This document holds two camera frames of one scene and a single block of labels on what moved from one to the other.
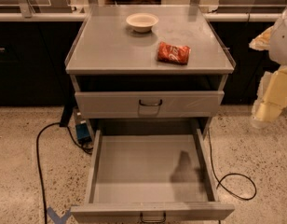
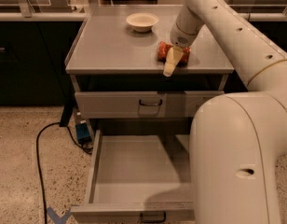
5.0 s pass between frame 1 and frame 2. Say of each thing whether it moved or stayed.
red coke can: stayed
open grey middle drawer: stayed
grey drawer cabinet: stayed
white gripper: moved
